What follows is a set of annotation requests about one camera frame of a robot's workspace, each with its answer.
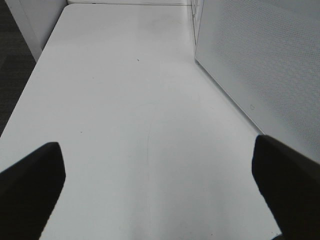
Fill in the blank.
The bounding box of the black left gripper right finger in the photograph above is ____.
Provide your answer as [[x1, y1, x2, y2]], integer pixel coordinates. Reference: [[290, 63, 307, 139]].
[[251, 135, 320, 240]]

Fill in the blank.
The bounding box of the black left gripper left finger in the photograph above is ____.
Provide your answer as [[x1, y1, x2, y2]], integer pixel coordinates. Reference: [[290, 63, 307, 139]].
[[0, 142, 66, 240]]

